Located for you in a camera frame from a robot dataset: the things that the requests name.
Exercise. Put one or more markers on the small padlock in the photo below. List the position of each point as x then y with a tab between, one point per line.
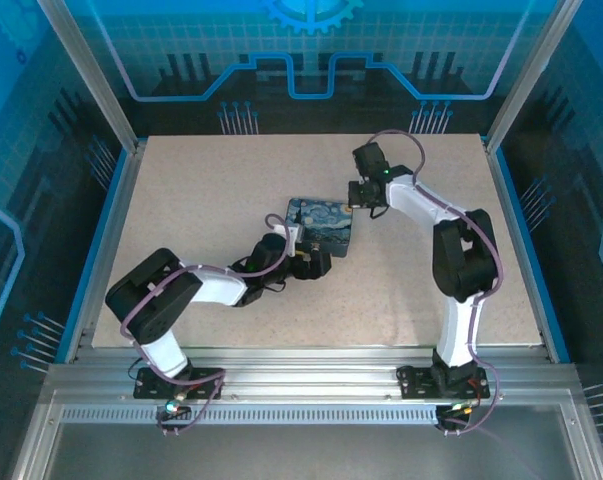
314	246

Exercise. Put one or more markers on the starry night printed box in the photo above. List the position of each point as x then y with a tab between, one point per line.
326	220

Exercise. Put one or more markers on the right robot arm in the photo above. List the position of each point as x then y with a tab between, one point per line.
461	260

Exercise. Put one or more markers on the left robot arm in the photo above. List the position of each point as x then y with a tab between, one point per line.
151	310

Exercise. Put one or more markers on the grey metal front tray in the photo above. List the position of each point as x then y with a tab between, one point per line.
306	452

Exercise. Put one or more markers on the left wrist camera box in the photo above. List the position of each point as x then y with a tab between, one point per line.
290	239

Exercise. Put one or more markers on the aluminium mounting rail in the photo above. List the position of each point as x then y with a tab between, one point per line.
306	370

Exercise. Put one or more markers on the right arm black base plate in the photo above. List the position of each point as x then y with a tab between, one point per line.
416	382

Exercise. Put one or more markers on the aluminium side rail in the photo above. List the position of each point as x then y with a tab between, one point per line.
106	245
518	245

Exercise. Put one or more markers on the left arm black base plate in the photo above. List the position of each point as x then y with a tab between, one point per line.
151	385

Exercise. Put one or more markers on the aluminium frame post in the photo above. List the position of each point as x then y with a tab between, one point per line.
531	75
91	75

